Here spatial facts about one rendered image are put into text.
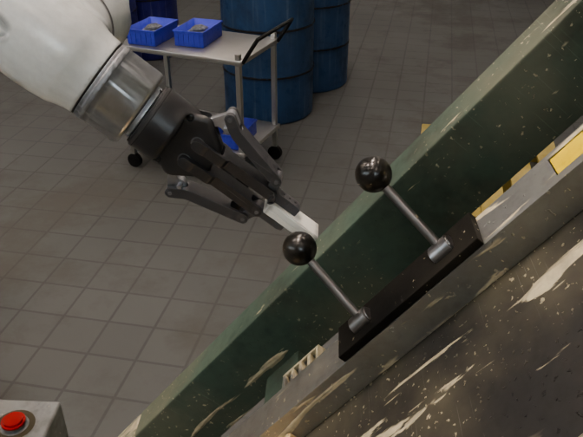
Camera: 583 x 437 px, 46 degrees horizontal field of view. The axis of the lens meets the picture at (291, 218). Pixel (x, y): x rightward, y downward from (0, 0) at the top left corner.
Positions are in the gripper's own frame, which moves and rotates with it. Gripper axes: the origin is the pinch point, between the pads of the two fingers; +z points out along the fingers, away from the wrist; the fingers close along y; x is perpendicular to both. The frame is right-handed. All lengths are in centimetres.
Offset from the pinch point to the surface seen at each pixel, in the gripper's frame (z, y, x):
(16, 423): -6, 66, -11
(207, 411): 16.4, 43.2, -11.5
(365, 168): 0.0, -12.4, 6.0
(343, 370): 12.1, 5.0, 12.5
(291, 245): 0.2, -0.4, 6.1
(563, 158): 11.5, -26.2, 10.0
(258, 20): 13, 82, -360
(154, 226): 25, 163, -227
